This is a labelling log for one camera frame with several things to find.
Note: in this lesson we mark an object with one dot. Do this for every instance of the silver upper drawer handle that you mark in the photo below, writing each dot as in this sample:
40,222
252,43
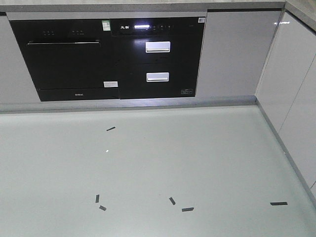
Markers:
157,47

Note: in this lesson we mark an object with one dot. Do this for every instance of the grey side cabinet panel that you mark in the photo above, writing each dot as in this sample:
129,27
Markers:
286,93

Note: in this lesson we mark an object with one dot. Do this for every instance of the black built-in dishwasher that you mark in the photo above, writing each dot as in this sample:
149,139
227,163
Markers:
68,59

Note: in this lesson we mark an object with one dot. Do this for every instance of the grey cabinet door panel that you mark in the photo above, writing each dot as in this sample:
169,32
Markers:
234,50

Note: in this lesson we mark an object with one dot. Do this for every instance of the white QR sticker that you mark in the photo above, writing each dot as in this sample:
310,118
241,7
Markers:
201,19

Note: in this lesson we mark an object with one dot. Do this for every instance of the white label sticker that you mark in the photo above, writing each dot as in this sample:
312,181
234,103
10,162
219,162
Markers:
110,84

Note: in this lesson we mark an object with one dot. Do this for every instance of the green energy label sticker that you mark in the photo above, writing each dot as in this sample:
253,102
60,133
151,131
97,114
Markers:
106,25

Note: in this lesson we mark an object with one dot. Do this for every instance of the silver lower drawer handle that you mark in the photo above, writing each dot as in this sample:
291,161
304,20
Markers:
157,77

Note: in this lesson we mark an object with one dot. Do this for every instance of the grey left cabinet panel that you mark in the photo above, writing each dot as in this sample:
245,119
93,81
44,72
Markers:
16,85

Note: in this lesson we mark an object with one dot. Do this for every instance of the silver drawer handle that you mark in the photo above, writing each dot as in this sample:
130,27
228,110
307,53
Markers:
157,77
157,47

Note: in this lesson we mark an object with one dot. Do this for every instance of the black disinfection cabinet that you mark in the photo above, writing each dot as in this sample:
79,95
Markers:
129,36

